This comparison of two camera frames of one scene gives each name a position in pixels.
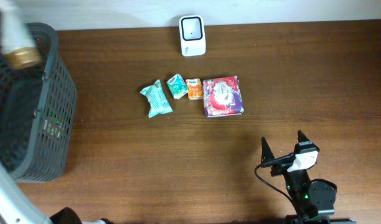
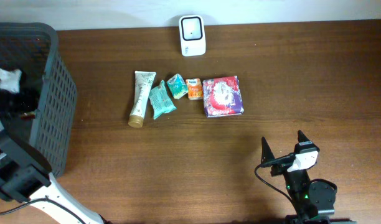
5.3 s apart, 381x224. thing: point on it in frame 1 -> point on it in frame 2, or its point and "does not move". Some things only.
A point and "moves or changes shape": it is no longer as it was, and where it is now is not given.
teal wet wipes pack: (158, 102) moves or changes shape
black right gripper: (266, 154) does not move
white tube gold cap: (18, 41) -> (143, 81)
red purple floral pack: (222, 96) does not move
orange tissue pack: (195, 89) does not move
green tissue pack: (177, 86) does not move
